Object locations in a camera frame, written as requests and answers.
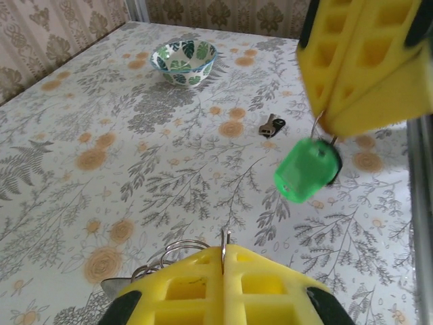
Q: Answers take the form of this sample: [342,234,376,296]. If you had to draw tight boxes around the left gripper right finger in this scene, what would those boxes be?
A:
[224,245,356,325]

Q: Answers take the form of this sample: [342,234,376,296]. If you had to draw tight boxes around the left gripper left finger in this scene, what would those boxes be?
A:
[97,246,227,325]

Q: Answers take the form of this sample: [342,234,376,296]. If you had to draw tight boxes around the silver and black key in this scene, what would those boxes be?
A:
[258,113,287,139]

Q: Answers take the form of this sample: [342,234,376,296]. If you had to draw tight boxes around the green key tag with key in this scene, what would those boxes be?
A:
[273,111,342,204]

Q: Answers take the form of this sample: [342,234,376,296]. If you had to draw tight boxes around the leaf-patterned bowl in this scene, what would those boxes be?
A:
[150,39,217,87]

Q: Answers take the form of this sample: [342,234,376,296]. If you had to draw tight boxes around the aluminium front rail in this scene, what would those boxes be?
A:
[405,114,433,325]

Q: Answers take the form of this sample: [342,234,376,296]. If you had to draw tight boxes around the aluminium corner post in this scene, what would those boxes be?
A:
[127,0,148,23]

